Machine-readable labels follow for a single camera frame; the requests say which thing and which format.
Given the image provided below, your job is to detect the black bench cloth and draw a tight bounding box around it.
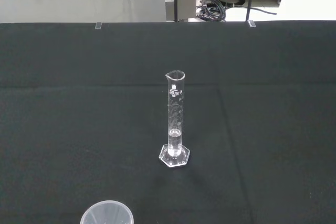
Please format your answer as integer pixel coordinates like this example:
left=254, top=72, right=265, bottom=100
left=0, top=20, right=336, bottom=224

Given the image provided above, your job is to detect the clear plastic funnel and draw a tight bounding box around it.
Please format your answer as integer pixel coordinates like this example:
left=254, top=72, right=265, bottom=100
left=80, top=200, right=135, bottom=224

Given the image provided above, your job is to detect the black floor cable bundle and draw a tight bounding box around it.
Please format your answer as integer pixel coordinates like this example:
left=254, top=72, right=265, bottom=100
left=198, top=0, right=278, bottom=23

